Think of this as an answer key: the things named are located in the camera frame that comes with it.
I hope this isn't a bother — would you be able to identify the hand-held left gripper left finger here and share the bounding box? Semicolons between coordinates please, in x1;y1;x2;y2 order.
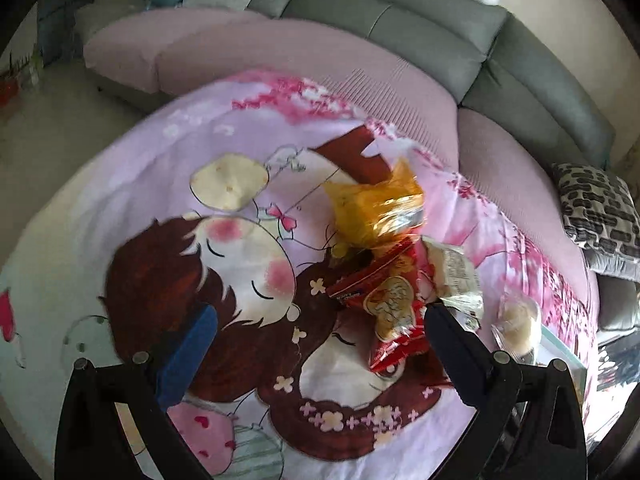
54;305;218;480

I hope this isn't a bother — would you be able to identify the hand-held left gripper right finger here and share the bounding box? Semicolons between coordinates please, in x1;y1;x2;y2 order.
424;304;588;480

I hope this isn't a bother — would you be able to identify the bun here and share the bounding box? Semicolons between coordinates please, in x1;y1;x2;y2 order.
491;291;544;362

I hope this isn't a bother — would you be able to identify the white green snack packet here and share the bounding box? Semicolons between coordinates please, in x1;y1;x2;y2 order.
419;236;484;322

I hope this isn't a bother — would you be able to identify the red snack packet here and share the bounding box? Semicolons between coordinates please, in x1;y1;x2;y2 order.
326;239;432;377

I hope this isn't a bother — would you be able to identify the yellow snack packet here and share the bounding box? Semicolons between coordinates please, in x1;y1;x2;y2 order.
324;156;427;257

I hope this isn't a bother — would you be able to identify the printed cartoon blanket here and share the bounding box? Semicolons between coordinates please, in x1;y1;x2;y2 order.
0;72;598;480

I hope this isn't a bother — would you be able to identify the plain grey cushion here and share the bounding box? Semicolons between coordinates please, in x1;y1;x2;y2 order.
584;249;640;282

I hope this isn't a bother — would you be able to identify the black white patterned cushion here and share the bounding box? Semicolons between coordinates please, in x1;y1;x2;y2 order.
551;161;640;257

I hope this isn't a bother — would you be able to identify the grey sofa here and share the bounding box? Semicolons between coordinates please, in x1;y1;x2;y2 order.
75;0;640;331

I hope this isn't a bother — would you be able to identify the pink sofa cover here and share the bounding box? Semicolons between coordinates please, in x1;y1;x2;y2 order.
82;10;598;311

